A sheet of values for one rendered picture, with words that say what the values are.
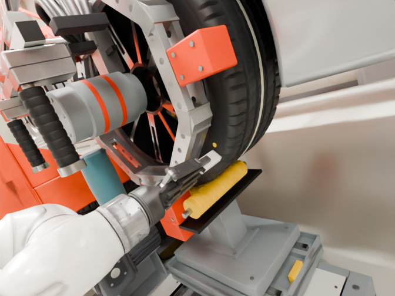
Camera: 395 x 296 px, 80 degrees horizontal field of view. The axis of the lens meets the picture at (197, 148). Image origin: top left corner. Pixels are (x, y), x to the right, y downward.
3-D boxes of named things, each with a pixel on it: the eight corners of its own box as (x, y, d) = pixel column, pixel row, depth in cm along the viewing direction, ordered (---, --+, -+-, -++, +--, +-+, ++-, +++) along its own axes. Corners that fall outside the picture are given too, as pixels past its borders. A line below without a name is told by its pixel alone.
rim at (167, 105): (285, 17, 56) (148, -31, 77) (228, 28, 42) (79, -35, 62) (231, 162, 90) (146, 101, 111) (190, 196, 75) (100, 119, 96)
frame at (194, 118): (238, 180, 54) (139, -94, 41) (221, 196, 50) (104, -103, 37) (131, 174, 95) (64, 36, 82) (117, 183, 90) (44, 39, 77)
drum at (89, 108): (157, 112, 64) (135, 61, 61) (81, 145, 51) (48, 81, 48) (133, 120, 75) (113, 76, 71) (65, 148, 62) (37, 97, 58)
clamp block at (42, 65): (79, 71, 40) (63, 39, 39) (18, 84, 34) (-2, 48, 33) (71, 79, 44) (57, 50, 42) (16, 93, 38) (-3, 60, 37)
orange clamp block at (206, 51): (204, 77, 49) (239, 63, 42) (177, 88, 44) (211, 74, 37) (193, 43, 47) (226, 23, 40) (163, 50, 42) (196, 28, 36)
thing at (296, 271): (324, 253, 87) (318, 231, 84) (281, 346, 65) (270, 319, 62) (223, 227, 124) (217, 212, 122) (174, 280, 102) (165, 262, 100)
